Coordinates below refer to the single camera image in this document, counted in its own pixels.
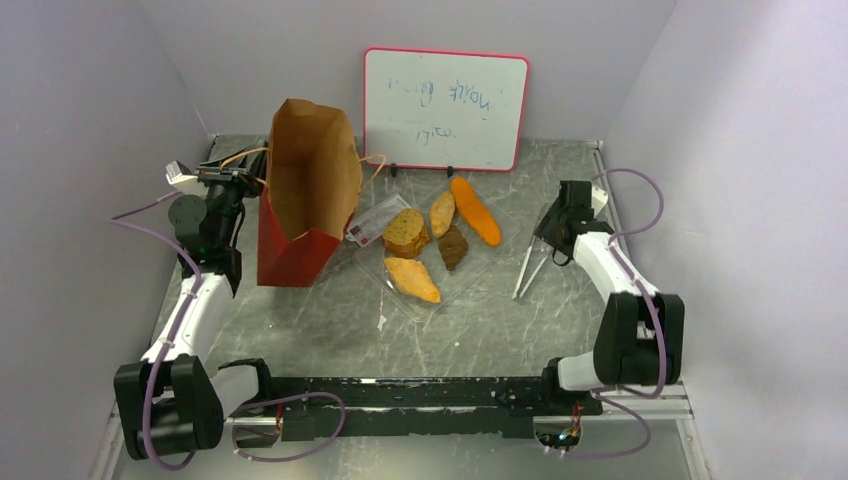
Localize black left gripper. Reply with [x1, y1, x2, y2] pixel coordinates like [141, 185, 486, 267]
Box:
[193, 139, 269, 247]

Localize metal tongs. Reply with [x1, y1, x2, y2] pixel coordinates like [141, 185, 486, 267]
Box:
[512, 234, 550, 301]

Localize orange fake bread loaf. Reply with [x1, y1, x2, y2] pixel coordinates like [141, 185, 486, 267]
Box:
[450, 176, 502, 247]

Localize red brown paper bag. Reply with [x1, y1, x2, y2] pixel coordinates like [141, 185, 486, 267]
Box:
[256, 98, 364, 288]

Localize dark brown fake bread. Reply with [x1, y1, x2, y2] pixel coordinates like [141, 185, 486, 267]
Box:
[438, 225, 469, 271]

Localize yellow fake bread roll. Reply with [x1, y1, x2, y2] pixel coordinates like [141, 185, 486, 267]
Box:
[381, 208, 431, 259]

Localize orange triangular fake bread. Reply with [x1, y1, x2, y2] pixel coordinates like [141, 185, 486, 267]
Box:
[384, 257, 442, 304]

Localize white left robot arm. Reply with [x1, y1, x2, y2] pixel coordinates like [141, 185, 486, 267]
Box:
[113, 152, 277, 470]

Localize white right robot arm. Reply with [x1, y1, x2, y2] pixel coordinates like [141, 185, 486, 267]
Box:
[535, 180, 685, 414]

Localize clear plastic packet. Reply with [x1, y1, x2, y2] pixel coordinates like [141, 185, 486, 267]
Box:
[345, 192, 411, 247]

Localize clear plastic tray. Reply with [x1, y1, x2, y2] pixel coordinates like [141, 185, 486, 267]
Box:
[353, 178, 520, 321]

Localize pink framed whiteboard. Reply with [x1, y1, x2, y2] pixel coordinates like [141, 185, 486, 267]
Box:
[363, 47, 531, 172]

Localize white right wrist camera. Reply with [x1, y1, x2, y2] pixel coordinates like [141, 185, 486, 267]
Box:
[591, 184, 609, 218]

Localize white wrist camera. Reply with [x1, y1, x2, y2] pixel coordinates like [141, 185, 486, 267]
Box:
[591, 184, 609, 218]
[165, 161, 197, 188]

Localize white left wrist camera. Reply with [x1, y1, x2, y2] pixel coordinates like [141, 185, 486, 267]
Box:
[165, 161, 197, 188]

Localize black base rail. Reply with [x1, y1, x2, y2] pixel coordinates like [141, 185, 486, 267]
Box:
[259, 376, 603, 441]

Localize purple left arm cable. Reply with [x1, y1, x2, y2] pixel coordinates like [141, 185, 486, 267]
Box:
[108, 192, 347, 473]

